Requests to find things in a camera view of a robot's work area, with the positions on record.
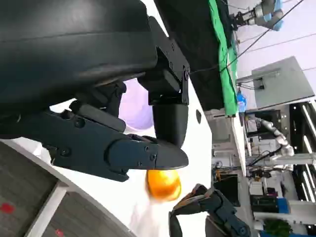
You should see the thin black cable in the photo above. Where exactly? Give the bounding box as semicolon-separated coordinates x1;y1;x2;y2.
190;0;306;74

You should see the blue bottle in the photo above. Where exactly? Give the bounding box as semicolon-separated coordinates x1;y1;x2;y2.
236;88;247;112

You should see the green plant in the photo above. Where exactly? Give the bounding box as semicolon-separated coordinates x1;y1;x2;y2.
263;219;290;237

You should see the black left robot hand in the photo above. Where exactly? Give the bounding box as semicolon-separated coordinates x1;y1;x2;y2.
0;0;191;183

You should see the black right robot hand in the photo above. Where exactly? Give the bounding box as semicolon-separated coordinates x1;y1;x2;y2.
169;184;250;237

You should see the orange and white bread roll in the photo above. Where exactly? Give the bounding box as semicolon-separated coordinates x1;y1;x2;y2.
145;168;183;202

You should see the black cloth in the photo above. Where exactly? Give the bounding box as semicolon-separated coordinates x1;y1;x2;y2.
154;0;234;112

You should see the grey cabinet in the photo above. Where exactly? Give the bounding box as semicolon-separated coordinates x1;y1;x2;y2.
251;56;316;109

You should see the green cloth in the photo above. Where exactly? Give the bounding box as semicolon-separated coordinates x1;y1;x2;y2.
208;0;239;117

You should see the lilac plate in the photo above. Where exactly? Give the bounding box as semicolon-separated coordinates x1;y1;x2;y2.
118;79;154;131

